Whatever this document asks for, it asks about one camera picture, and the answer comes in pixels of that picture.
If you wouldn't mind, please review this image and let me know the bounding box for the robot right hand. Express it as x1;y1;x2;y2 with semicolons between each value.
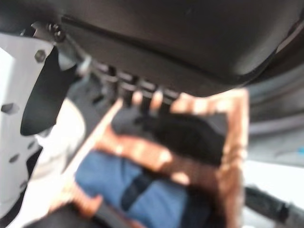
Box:
0;0;304;209

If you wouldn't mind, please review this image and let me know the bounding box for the blue garment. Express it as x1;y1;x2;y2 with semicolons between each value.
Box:
75;152;214;228

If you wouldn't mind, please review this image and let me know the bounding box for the rectangular wicker laundry basket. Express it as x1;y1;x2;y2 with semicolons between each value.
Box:
47;87;250;228

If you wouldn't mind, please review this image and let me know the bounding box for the long black garment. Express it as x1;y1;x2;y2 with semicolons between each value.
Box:
111;108;228;167

